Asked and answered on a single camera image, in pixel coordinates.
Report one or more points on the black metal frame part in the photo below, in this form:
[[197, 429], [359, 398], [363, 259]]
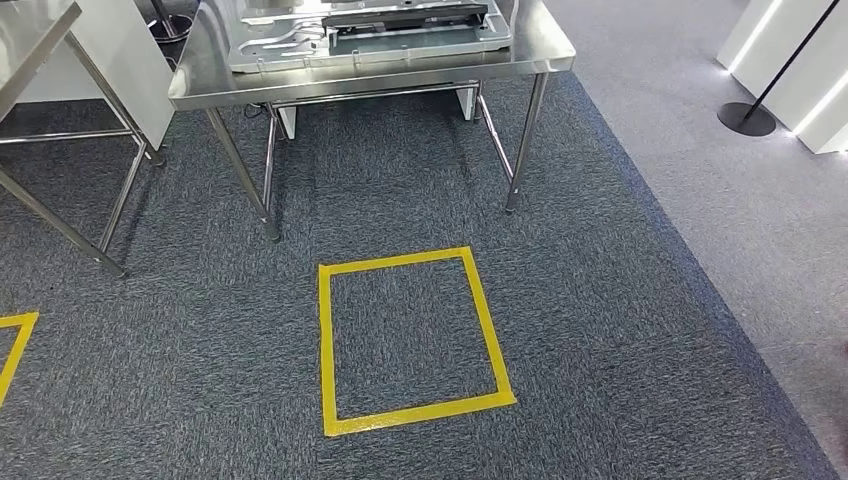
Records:
[[397, 16]]

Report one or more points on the stainless steel workbench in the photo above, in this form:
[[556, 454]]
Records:
[[371, 79]]

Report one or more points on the white support foot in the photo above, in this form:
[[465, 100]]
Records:
[[467, 106], [288, 122]]

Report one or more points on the yellow floor tape square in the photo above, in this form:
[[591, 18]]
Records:
[[326, 344]]

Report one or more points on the silver stamped metal plate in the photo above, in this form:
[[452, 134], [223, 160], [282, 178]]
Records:
[[397, 46]]

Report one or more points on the black round-base floor stand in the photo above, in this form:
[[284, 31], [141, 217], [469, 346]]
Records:
[[745, 119]]

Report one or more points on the dark-base stanchion post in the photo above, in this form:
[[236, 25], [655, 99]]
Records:
[[166, 30]]

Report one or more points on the plain white pedestal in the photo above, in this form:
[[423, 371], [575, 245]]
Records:
[[126, 66]]

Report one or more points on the white pedestal with light strips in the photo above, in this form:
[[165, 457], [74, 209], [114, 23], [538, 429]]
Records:
[[815, 99]]

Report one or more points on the steel frame side table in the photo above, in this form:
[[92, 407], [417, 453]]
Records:
[[33, 40]]

